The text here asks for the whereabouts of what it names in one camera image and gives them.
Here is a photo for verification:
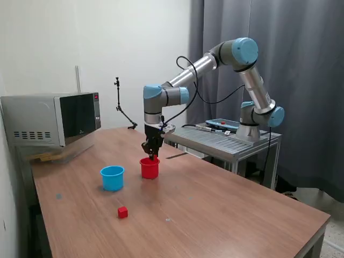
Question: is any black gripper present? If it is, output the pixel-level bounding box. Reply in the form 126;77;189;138
141;123;165;162

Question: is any red plastic cup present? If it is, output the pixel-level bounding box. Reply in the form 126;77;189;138
139;157;161;180

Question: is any blue plastic cup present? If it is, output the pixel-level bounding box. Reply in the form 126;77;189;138
99;165;126;192

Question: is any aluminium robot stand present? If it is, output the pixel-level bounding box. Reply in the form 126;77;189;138
163;125;283;191

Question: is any blue teach pendant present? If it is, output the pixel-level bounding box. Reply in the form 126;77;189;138
205;118;240;131

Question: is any silver microwave oven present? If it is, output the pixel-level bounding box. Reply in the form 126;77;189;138
0;92;102;148

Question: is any black item on floor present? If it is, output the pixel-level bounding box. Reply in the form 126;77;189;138
276;174;298;194

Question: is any black and white shoe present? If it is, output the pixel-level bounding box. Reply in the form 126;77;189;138
282;190;299;201

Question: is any grey curtain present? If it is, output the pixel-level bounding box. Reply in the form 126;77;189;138
186;0;344;204

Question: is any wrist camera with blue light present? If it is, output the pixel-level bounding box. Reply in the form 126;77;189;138
160;124;177;135

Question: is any black cable with metal plug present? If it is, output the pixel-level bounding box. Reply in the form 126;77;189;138
181;123;234;135

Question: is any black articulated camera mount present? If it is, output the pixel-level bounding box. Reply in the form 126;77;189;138
113;76;139;131

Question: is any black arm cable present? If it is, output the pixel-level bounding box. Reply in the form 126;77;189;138
161;55;247;132

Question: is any black cable down stand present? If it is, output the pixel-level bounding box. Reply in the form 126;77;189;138
263;126;273;175

